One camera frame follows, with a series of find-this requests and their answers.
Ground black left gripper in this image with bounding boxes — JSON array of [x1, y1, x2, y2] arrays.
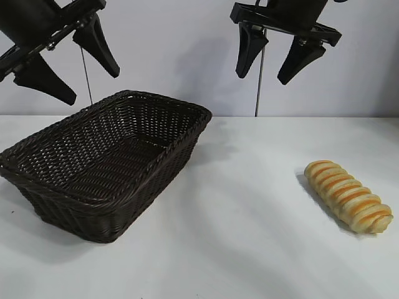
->
[[0, 0, 121, 107]]

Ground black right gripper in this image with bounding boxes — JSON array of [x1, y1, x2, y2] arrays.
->
[[229, 0, 343, 86]]

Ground dark brown woven basket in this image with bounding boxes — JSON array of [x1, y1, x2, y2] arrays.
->
[[0, 89, 213, 243]]

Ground long ridged bread loaf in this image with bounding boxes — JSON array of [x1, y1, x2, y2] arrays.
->
[[304, 159, 393, 234]]

